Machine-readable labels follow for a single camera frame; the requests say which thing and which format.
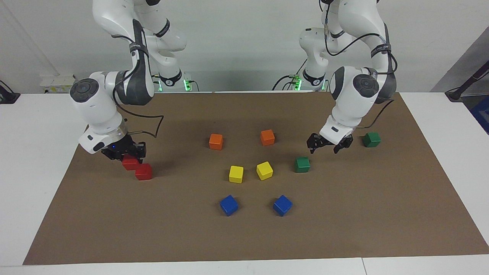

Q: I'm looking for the black stand pole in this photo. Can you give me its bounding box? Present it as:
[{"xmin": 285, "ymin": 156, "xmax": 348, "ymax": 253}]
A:
[{"xmin": 445, "ymin": 59, "xmax": 489, "ymax": 102}]

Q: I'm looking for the black base cable bundle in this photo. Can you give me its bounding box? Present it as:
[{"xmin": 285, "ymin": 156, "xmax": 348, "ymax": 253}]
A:
[{"xmin": 272, "ymin": 59, "xmax": 307, "ymax": 91}]

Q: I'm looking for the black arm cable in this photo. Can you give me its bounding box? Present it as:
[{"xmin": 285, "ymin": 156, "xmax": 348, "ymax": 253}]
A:
[
  {"xmin": 111, "ymin": 34, "xmax": 165, "ymax": 138},
  {"xmin": 323, "ymin": 0, "xmax": 398, "ymax": 128}
]

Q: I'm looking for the white box with yellow label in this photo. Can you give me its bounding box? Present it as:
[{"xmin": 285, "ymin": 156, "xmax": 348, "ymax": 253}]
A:
[{"xmin": 40, "ymin": 74, "xmax": 83, "ymax": 93}]

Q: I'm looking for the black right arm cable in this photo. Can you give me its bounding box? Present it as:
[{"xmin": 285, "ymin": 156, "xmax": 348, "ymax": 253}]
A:
[{"xmin": 111, "ymin": 34, "xmax": 165, "ymax": 138}]

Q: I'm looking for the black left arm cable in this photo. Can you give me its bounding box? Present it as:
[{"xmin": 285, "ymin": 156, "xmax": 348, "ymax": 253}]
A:
[{"xmin": 323, "ymin": 0, "xmax": 398, "ymax": 128}]

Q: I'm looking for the blue crate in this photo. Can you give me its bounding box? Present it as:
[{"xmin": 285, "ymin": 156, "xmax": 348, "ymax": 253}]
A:
[{"xmin": 471, "ymin": 95, "xmax": 489, "ymax": 134}]

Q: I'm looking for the yellow wooden cube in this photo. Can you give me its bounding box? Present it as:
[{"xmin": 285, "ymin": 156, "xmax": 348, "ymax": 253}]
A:
[
  {"xmin": 256, "ymin": 161, "xmax": 274, "ymax": 181},
  {"xmin": 228, "ymin": 165, "xmax": 244, "ymax": 184}
]

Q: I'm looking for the black clamp mount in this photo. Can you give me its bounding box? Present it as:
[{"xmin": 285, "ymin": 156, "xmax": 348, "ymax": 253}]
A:
[{"xmin": 0, "ymin": 80, "xmax": 20, "ymax": 104}]

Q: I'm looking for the red wooden cube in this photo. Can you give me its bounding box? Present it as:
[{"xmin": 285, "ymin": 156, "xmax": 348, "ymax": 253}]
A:
[
  {"xmin": 135, "ymin": 163, "xmax": 152, "ymax": 181},
  {"xmin": 122, "ymin": 155, "xmax": 140, "ymax": 171}
]

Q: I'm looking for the blue wooden cube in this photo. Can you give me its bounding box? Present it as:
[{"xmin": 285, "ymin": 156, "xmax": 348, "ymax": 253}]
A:
[
  {"xmin": 220, "ymin": 195, "xmax": 239, "ymax": 217},
  {"xmin": 273, "ymin": 195, "xmax": 293, "ymax": 217}
]

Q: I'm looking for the brown paper table mat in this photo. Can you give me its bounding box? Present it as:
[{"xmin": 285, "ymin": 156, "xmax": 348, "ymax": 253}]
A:
[{"xmin": 23, "ymin": 91, "xmax": 489, "ymax": 265}]

